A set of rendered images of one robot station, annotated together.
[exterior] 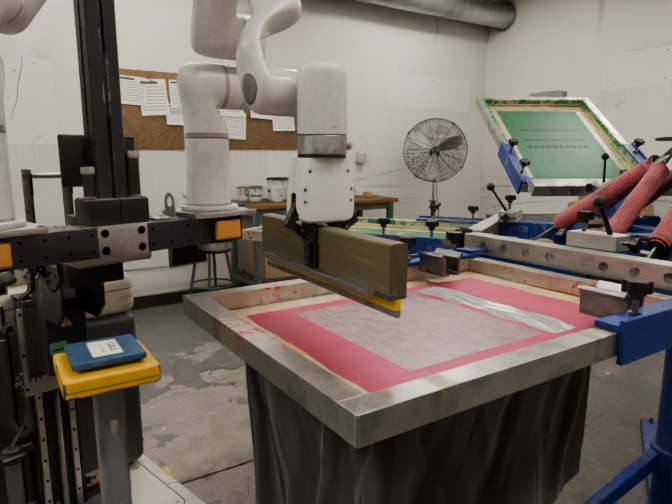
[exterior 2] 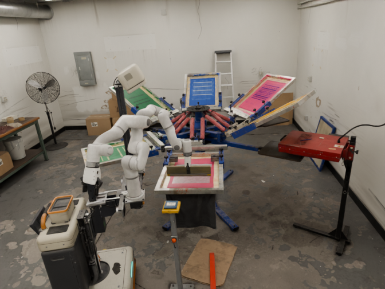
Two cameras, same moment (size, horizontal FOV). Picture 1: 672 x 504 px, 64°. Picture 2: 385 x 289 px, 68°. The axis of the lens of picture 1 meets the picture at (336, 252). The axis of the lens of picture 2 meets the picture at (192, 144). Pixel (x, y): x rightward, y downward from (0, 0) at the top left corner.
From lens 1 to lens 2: 2.05 m
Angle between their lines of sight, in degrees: 50
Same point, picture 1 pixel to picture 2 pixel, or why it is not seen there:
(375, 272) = (207, 171)
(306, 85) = (188, 144)
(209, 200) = not seen: hidden behind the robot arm
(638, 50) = (117, 36)
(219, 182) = not seen: hidden behind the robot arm
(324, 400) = (215, 190)
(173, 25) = not seen: outside the picture
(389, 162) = (16, 97)
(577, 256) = (196, 148)
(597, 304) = (213, 159)
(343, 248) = (197, 168)
